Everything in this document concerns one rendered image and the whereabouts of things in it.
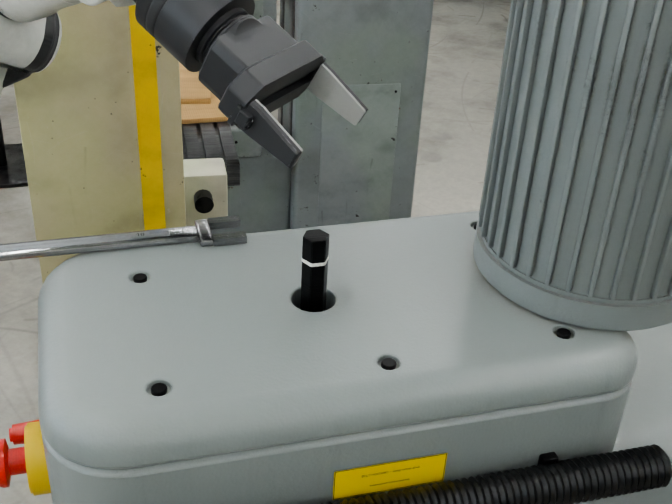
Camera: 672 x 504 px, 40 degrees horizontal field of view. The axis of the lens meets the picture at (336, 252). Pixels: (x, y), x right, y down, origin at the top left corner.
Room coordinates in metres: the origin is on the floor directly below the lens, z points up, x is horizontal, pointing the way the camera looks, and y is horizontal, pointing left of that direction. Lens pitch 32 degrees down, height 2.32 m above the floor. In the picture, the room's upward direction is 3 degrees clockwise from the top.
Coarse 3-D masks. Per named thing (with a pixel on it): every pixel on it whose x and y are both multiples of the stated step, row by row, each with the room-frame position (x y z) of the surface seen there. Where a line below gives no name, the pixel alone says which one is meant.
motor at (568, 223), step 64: (512, 0) 0.69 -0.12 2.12; (576, 0) 0.62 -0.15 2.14; (640, 0) 0.60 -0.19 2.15; (512, 64) 0.68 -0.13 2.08; (576, 64) 0.62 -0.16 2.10; (640, 64) 0.60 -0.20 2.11; (512, 128) 0.66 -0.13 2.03; (576, 128) 0.61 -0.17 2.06; (640, 128) 0.60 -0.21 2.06; (512, 192) 0.64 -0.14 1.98; (576, 192) 0.61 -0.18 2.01; (640, 192) 0.59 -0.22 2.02; (512, 256) 0.63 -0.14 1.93; (576, 256) 0.60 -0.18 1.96; (640, 256) 0.60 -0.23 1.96; (576, 320) 0.59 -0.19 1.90; (640, 320) 0.59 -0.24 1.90
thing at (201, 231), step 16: (208, 224) 0.71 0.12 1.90; (224, 224) 0.72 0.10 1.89; (48, 240) 0.67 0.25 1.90; (64, 240) 0.67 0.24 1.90; (80, 240) 0.67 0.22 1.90; (96, 240) 0.67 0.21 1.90; (112, 240) 0.68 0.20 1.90; (128, 240) 0.68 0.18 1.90; (144, 240) 0.68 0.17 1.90; (160, 240) 0.68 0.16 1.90; (176, 240) 0.69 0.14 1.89; (192, 240) 0.69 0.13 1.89; (208, 240) 0.69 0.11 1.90; (224, 240) 0.69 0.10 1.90; (240, 240) 0.69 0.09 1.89; (0, 256) 0.64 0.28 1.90; (16, 256) 0.65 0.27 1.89; (32, 256) 0.65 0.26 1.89; (48, 256) 0.65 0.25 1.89
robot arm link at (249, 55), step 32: (192, 0) 0.78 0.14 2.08; (224, 0) 0.79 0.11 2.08; (160, 32) 0.79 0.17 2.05; (192, 32) 0.77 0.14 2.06; (224, 32) 0.78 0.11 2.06; (256, 32) 0.79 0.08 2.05; (192, 64) 0.79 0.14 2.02; (224, 64) 0.75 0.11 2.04; (256, 64) 0.75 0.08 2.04; (288, 64) 0.77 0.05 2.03; (320, 64) 0.81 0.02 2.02; (224, 96) 0.73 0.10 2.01; (256, 96) 0.73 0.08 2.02; (288, 96) 0.79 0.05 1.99
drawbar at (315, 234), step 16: (304, 240) 0.61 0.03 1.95; (320, 240) 0.61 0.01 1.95; (304, 256) 0.61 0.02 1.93; (320, 256) 0.61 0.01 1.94; (304, 272) 0.61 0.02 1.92; (320, 272) 0.61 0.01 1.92; (304, 288) 0.61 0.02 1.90; (320, 288) 0.61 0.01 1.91; (304, 304) 0.61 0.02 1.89; (320, 304) 0.61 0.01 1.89
